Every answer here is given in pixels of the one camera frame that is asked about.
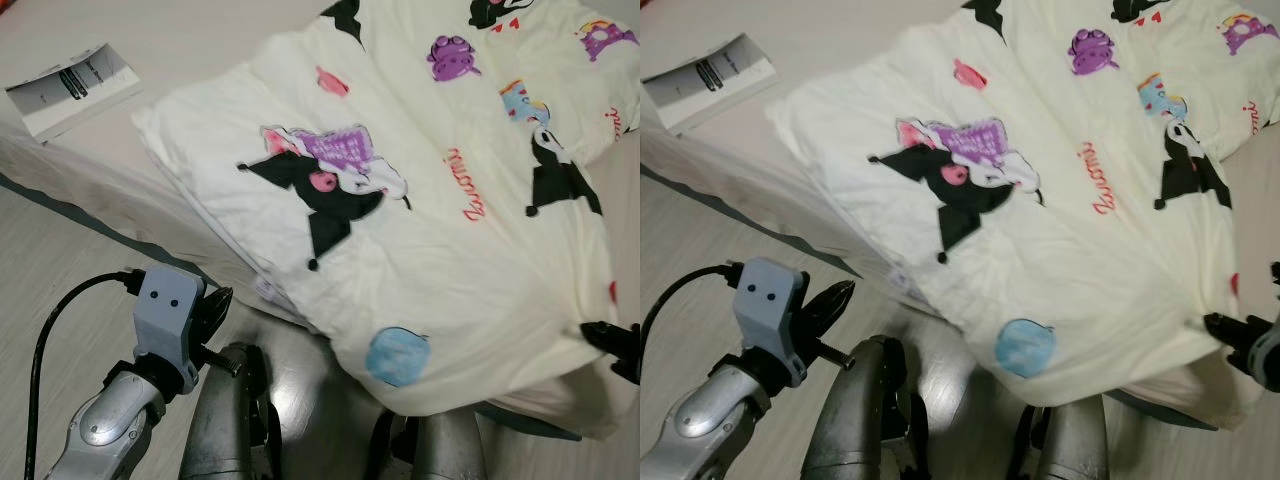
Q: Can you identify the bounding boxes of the silver right robot leg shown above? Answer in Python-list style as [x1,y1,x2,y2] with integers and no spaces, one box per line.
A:
[1013,394,1113,480]
[372,408,493,480]

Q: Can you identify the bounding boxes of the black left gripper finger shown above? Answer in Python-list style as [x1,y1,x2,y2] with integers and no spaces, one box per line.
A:
[204,288,234,336]
[805,280,858,329]

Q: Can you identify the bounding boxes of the beige bed mattress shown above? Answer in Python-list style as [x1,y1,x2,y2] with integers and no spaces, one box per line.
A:
[640,0,1280,433]
[0,0,641,441]

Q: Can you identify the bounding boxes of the white blue printed magazine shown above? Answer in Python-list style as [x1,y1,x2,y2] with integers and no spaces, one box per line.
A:
[640,33,781,134]
[5,42,144,143]

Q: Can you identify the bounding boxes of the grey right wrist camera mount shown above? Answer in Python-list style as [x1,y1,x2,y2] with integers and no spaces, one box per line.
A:
[1250,318,1280,393]

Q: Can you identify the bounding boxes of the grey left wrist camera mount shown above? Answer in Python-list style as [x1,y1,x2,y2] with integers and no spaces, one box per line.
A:
[732,256,810,388]
[133,264,207,393]

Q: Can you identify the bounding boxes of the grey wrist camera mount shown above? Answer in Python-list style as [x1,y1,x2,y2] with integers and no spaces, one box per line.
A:
[133,264,207,393]
[1250,318,1280,393]
[732,256,810,388]

